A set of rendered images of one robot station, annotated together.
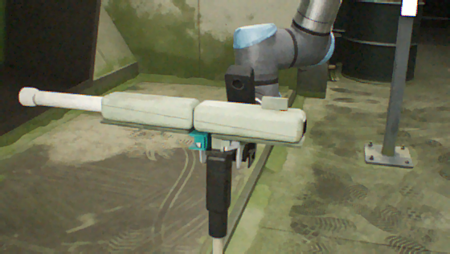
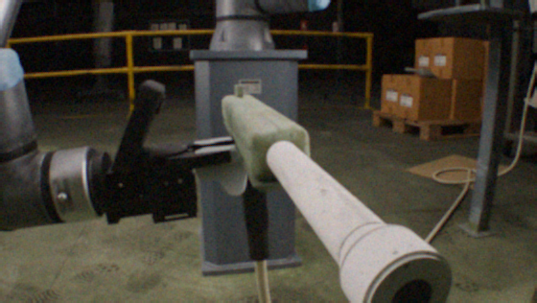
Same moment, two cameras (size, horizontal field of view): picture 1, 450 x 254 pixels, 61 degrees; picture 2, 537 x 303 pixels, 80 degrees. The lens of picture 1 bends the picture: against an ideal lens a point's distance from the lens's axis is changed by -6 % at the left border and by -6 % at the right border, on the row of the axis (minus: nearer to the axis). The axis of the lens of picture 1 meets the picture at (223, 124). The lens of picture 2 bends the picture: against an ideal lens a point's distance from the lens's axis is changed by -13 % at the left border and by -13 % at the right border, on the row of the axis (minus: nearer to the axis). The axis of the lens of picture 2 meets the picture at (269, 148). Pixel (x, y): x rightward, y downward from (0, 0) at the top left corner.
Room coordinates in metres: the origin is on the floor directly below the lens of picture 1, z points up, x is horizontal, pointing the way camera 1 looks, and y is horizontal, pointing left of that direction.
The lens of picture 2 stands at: (0.74, 0.41, 0.61)
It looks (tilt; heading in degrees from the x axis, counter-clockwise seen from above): 13 degrees down; 241
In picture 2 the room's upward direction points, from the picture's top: straight up
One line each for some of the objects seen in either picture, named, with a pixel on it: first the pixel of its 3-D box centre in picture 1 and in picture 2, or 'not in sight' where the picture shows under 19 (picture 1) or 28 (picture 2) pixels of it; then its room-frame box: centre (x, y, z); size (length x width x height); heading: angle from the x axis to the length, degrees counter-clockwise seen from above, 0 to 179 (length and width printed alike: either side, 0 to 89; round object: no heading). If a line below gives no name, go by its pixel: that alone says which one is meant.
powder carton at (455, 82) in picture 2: not in sight; (455, 97); (-2.37, -1.60, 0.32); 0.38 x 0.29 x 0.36; 173
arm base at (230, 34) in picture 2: not in sight; (242, 34); (0.28, -0.60, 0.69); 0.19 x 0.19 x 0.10
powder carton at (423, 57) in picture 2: not in sight; (438, 58); (-2.45, -1.89, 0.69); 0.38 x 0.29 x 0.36; 165
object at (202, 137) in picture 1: (202, 138); not in sight; (0.55, 0.03, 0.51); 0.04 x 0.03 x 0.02; 162
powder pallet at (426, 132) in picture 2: not in sight; (445, 121); (-2.41, -1.73, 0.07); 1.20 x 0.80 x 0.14; 170
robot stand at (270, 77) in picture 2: not in sight; (244, 156); (0.28, -0.60, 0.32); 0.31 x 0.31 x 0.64; 73
